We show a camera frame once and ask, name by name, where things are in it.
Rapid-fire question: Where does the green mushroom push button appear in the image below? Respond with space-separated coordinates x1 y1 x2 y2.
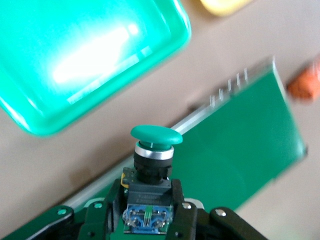
121 124 183 235

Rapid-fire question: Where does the orange cylinder with white print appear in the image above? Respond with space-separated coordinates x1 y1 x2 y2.
286 56 320 102

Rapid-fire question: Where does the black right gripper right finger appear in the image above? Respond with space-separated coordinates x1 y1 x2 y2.
167 179 268 240

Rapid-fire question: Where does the green plastic tray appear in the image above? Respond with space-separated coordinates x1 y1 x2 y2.
0 0 192 137

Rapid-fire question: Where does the green conveyor belt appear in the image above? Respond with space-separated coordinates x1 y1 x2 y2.
0 56 309 240

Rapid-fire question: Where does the yellow plastic tray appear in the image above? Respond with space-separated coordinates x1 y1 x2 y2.
198 0 255 17

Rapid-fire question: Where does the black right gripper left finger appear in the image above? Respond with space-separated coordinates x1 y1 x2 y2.
32 179 126 240

